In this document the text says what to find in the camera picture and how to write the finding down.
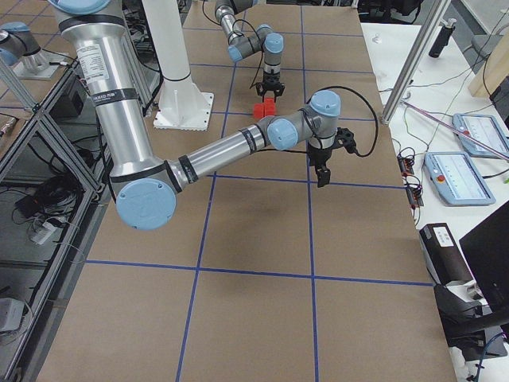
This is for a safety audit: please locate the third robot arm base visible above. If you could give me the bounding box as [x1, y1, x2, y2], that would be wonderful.
[1, 21, 60, 80]

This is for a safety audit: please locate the brown paper table mat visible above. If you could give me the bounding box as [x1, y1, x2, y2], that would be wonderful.
[38, 6, 456, 381]

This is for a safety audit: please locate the near blue teach pendant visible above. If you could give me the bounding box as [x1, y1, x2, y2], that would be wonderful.
[424, 151, 496, 206]

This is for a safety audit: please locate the blue teach pendant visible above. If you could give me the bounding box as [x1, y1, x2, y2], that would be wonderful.
[424, 151, 496, 206]
[453, 114, 508, 158]

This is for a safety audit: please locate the black box with label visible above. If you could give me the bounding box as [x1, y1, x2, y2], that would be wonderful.
[419, 223, 473, 286]

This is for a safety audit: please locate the far blue teach pendant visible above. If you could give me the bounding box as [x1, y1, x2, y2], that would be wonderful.
[453, 114, 508, 158]

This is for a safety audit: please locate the black monitor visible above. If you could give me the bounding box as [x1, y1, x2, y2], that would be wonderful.
[460, 202, 508, 310]

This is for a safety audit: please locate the black handle tool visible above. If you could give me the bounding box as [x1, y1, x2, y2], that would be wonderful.
[428, 18, 457, 58]

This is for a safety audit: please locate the aluminium frame post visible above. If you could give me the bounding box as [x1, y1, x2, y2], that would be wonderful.
[381, 0, 451, 125]

